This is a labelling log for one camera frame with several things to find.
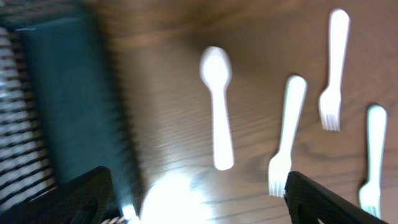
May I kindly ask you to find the white plastic spoon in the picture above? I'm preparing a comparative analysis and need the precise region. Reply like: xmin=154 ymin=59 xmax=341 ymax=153
xmin=200 ymin=46 xmax=234 ymax=170

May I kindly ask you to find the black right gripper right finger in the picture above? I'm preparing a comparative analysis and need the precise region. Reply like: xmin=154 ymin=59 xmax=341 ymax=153
xmin=284 ymin=171 xmax=387 ymax=224

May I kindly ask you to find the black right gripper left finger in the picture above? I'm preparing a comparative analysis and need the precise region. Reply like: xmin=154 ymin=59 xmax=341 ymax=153
xmin=1 ymin=166 xmax=113 ymax=224

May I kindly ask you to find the clear plastic basket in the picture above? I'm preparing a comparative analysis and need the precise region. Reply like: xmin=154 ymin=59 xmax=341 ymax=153
xmin=1 ymin=27 xmax=56 ymax=212

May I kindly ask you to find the dark green plastic basket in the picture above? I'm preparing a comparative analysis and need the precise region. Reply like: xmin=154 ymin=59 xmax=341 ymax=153
xmin=1 ymin=1 xmax=142 ymax=223

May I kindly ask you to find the white plastic fork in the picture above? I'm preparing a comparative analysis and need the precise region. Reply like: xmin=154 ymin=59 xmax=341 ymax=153
xmin=359 ymin=105 xmax=387 ymax=219
xmin=318 ymin=8 xmax=350 ymax=131
xmin=268 ymin=75 xmax=307 ymax=197

